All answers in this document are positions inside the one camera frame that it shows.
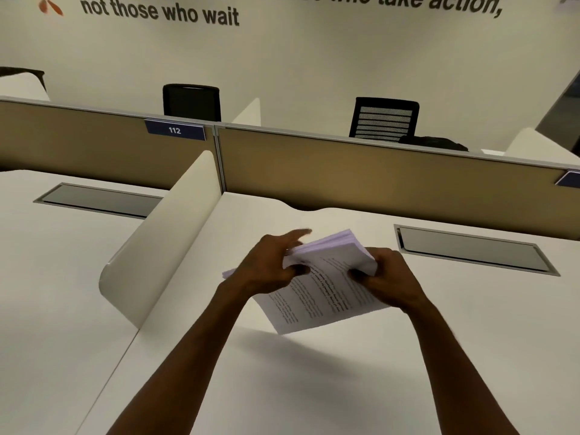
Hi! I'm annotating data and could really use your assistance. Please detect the person's left hand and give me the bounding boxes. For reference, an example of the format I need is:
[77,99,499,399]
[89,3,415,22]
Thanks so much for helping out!
[221,229,314,297]

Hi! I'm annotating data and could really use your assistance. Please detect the person's right hand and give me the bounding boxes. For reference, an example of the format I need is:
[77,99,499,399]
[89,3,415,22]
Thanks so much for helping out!
[347,247,431,313]

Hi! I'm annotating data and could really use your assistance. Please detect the pile of printed white papers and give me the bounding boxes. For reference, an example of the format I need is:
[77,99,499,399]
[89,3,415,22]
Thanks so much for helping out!
[221,228,393,336]

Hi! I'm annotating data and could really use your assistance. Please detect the person's right forearm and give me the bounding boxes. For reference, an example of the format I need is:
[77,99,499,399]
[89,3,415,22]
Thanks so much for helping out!
[404,301,520,435]

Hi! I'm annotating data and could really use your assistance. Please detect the person's left forearm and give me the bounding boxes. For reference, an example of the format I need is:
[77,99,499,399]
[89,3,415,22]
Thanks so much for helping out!
[106,284,253,435]

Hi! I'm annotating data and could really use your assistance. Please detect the white desk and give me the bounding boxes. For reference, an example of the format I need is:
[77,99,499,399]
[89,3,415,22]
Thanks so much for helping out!
[0,169,171,435]
[74,191,580,435]

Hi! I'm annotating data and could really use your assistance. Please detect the white curved divider panel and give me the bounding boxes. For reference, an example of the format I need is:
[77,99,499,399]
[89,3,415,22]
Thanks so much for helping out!
[503,127,580,166]
[231,97,262,127]
[0,72,51,103]
[98,150,223,329]

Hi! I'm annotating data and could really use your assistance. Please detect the beige partition screen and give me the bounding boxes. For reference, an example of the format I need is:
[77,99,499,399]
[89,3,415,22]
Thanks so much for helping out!
[213,123,580,243]
[0,97,227,193]

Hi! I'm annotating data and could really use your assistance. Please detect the black bag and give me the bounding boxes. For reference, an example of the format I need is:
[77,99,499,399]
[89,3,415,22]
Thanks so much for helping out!
[398,136,469,152]

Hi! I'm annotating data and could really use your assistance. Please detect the black solid-back office chair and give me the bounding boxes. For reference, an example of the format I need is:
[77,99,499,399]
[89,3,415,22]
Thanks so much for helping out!
[163,83,222,123]

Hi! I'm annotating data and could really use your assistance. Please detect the black striped mesh office chair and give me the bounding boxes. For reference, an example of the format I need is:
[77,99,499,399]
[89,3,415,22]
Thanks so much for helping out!
[349,97,421,143]

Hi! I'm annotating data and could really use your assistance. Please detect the dark blue door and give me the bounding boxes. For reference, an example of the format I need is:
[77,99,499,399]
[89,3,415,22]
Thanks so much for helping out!
[534,69,580,157]

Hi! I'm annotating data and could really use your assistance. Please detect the grey cable tray lid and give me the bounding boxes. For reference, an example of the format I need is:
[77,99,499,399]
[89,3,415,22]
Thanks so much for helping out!
[33,182,164,221]
[394,224,561,277]

